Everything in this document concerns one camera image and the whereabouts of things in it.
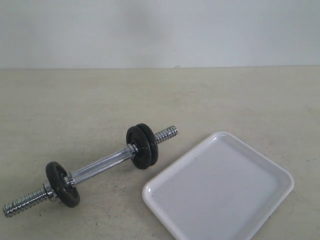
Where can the black weight plate end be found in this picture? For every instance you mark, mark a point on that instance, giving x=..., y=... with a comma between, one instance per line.
x=56, y=177
x=136, y=137

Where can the black weight plate left end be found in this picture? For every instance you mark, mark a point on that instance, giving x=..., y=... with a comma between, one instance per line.
x=56, y=177

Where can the black weight plate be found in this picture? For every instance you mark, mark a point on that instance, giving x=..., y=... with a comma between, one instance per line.
x=152, y=142

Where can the white square tray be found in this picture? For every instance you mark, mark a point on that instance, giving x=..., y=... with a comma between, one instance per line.
x=222, y=189

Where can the chrome threaded dumbbell bar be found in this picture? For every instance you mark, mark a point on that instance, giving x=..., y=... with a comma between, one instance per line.
x=83, y=174

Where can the black weight plate right end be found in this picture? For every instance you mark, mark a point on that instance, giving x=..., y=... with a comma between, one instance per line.
x=136, y=137

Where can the chrome star collar nut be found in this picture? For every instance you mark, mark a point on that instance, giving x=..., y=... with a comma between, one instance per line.
x=52, y=196

